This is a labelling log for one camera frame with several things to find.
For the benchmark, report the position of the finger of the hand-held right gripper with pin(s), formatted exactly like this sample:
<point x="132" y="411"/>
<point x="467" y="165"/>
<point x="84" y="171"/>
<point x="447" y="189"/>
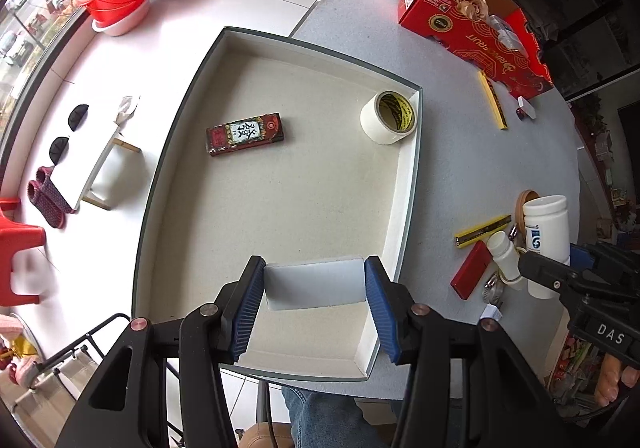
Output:
<point x="547" y="273"/>
<point x="607" y="258"/>

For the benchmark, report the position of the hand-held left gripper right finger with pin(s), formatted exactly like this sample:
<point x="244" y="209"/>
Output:
<point x="381" y="313"/>

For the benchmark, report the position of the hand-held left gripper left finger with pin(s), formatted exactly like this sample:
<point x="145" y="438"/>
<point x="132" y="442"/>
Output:
<point x="247" y="310"/>

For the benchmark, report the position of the large white plastic jar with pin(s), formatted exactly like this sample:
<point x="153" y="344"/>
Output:
<point x="547" y="228"/>

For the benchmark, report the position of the small white pill bottle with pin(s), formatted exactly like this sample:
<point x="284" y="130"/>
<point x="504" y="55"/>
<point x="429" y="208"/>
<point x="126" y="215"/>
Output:
<point x="505" y="258"/>

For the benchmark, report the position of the brown plastic spool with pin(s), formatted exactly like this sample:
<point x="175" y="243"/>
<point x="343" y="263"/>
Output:
<point x="521" y="208"/>

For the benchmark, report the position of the small white box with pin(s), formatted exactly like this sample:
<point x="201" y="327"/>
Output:
<point x="315" y="285"/>

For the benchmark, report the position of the plain red box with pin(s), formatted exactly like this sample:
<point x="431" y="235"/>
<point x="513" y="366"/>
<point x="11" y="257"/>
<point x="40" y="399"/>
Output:
<point x="470" y="271"/>

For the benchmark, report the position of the large grey-edged tray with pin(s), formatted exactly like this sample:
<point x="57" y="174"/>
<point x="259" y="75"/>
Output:
<point x="300" y="203"/>

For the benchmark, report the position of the person's right hand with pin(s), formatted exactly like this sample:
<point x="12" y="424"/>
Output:
<point x="610" y="378"/>

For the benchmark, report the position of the person's jeans leg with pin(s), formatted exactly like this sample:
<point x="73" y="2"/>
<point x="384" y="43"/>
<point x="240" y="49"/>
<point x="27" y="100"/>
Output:
<point x="330" y="418"/>

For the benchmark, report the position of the brown chair seat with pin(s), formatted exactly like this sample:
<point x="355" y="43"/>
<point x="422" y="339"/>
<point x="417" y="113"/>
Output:
<point x="257" y="435"/>

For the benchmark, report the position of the small white and red block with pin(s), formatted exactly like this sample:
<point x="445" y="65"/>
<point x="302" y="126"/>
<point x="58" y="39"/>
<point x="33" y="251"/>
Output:
<point x="526" y="108"/>

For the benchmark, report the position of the red patterned flat box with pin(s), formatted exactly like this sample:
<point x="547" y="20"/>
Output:
<point x="245" y="133"/>

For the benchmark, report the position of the yellow-core masking tape roll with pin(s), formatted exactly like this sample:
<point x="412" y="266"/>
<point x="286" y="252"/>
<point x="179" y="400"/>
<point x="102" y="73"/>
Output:
<point x="375" y="127"/>

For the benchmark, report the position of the small white low table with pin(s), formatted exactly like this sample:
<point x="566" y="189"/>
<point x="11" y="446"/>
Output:
<point x="85" y="167"/>

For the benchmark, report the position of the dark red knitted slipper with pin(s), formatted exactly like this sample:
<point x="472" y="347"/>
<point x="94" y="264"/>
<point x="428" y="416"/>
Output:
<point x="46" y="205"/>
<point x="55" y="190"/>

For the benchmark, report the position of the red plastic stool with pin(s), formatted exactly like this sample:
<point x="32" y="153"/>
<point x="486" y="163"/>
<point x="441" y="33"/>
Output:
<point x="20" y="238"/>

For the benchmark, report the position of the clear plastic case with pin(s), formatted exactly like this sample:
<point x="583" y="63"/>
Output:
<point x="505" y="32"/>

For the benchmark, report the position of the black round cushion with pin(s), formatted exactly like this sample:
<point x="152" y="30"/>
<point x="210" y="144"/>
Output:
<point x="78" y="117"/>
<point x="59" y="149"/>

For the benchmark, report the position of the red cardboard box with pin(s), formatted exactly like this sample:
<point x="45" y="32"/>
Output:
<point x="450" y="22"/>

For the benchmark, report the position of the white plastic basin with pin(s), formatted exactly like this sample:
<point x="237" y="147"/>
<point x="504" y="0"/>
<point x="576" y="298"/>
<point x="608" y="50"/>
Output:
<point x="125" y="26"/>

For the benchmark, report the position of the red plastic basin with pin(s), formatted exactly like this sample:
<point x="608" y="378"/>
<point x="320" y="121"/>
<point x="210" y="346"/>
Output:
<point x="117" y="10"/>

